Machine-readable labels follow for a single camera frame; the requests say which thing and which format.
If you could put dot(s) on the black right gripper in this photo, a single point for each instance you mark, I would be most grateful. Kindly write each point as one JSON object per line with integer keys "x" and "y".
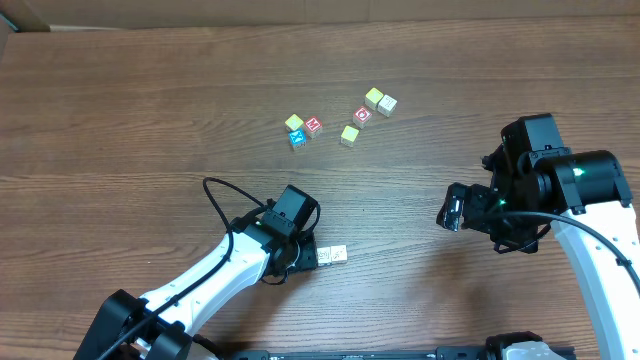
{"x": 463, "y": 206}

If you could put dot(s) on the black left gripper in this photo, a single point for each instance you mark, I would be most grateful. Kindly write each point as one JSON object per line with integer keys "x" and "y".
{"x": 307, "y": 254}

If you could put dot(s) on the white block yellow S side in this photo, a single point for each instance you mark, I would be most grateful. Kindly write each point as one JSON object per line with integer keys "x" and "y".
{"x": 339, "y": 254}

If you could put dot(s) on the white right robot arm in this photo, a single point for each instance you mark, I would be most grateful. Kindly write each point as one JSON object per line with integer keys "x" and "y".
{"x": 540, "y": 186}

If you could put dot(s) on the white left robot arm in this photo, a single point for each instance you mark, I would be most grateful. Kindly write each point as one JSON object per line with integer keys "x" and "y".
{"x": 267, "y": 245}

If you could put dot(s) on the blue X letter block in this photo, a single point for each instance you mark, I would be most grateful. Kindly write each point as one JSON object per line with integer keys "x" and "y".
{"x": 297, "y": 139}

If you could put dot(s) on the red M letter block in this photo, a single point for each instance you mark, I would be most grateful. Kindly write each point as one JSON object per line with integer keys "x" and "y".
{"x": 313, "y": 127}

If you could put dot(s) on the yellow block left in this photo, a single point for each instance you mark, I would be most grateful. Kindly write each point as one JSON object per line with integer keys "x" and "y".
{"x": 294, "y": 123}

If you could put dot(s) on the yellow block middle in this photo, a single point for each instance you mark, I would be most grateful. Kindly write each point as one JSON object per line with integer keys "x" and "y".
{"x": 349, "y": 136}

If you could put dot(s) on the white block upper right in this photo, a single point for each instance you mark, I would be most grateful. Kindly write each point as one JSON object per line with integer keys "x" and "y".
{"x": 386, "y": 105}

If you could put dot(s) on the red circle picture block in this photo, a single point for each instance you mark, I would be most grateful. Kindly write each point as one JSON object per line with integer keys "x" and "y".
{"x": 362, "y": 116}

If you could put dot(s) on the yellow block upper right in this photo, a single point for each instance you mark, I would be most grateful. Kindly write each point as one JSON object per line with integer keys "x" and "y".
{"x": 373, "y": 97}

